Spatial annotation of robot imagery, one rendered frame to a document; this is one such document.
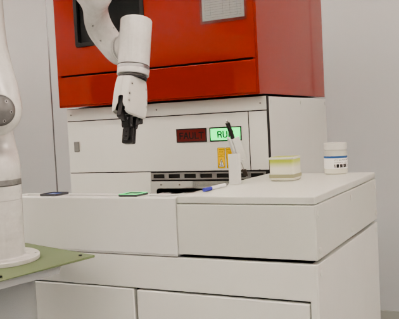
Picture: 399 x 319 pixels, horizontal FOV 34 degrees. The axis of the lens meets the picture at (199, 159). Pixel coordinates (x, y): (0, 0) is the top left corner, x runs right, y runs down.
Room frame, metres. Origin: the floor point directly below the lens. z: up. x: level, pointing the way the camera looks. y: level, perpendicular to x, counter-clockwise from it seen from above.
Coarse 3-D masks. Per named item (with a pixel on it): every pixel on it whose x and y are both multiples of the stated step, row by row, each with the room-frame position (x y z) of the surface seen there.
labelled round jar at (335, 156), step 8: (328, 144) 1.95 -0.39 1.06; (336, 144) 1.94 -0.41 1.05; (344, 144) 1.95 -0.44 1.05; (328, 152) 1.95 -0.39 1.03; (336, 152) 1.94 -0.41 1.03; (344, 152) 1.95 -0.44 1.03; (328, 160) 1.95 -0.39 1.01; (336, 160) 1.94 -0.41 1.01; (344, 160) 1.95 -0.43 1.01; (328, 168) 1.95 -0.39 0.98; (336, 168) 1.94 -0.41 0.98; (344, 168) 1.95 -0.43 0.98
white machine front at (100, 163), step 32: (256, 96) 2.14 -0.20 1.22; (96, 128) 2.43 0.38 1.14; (160, 128) 2.30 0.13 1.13; (192, 128) 2.24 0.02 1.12; (256, 128) 2.14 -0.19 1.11; (96, 160) 2.43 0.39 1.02; (128, 160) 2.37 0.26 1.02; (160, 160) 2.31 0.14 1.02; (192, 160) 2.25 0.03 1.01; (256, 160) 2.14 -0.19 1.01; (96, 192) 2.44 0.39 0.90; (160, 192) 2.33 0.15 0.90
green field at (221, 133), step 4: (212, 128) 2.21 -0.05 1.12; (216, 128) 2.20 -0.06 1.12; (220, 128) 2.19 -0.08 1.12; (224, 128) 2.19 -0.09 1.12; (232, 128) 2.17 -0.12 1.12; (236, 128) 2.17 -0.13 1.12; (212, 132) 2.21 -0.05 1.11; (216, 132) 2.20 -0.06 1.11; (220, 132) 2.19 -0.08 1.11; (224, 132) 2.19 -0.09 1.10; (228, 132) 2.18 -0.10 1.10; (236, 132) 2.17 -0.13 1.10; (212, 136) 2.21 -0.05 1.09; (216, 136) 2.20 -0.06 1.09; (220, 136) 2.19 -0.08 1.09; (224, 136) 2.19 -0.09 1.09; (228, 136) 2.18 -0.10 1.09; (236, 136) 2.17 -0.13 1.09; (240, 136) 2.16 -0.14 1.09; (212, 140) 2.21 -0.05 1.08; (216, 140) 2.20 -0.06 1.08
